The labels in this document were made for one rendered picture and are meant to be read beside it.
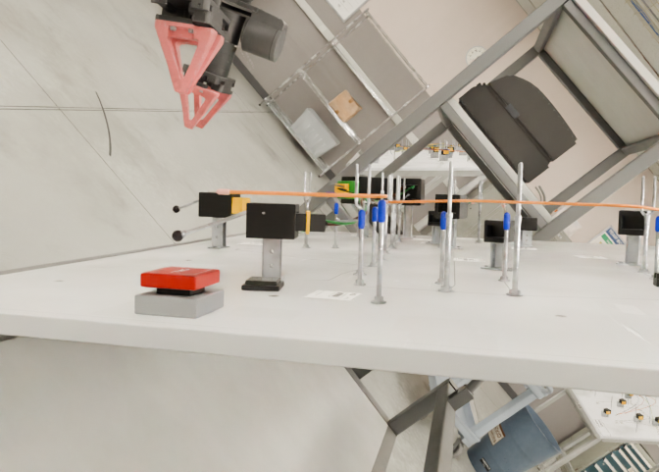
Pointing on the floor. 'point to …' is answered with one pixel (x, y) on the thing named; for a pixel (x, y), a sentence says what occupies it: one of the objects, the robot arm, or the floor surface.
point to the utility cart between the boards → (468, 430)
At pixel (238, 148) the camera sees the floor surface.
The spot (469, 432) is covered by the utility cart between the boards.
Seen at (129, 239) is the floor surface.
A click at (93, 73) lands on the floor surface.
